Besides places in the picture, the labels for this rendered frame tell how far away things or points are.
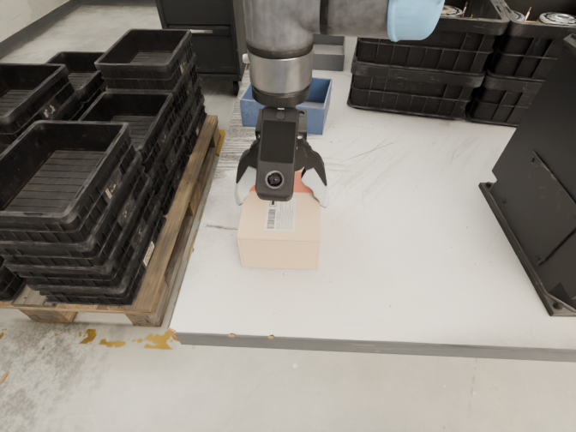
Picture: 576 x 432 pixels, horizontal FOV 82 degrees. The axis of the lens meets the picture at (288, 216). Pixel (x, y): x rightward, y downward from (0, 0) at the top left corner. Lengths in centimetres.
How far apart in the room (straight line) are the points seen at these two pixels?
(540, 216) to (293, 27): 46
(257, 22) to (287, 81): 6
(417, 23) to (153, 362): 120
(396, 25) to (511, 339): 43
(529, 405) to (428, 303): 88
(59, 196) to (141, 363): 60
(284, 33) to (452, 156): 55
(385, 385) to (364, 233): 72
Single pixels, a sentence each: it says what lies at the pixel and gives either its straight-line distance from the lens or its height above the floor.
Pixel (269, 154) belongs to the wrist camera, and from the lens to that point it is 40.
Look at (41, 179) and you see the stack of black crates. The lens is 125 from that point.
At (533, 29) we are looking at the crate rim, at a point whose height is 92.
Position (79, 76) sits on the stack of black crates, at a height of 38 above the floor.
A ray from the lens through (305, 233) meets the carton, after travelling 47.
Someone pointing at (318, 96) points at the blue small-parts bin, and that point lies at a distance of 93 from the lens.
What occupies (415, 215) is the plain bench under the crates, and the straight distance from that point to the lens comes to 66.
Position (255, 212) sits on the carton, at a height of 79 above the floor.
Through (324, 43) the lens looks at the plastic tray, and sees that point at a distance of 130.
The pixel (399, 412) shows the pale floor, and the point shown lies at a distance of 123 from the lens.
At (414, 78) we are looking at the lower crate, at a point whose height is 80.
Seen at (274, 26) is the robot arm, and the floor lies 104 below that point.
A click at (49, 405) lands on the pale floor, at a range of 139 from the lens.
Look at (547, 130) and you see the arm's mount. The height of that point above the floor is 87.
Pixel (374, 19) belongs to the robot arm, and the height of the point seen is 105.
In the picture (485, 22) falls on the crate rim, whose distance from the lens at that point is 86.
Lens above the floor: 115
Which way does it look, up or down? 48 degrees down
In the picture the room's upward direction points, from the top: straight up
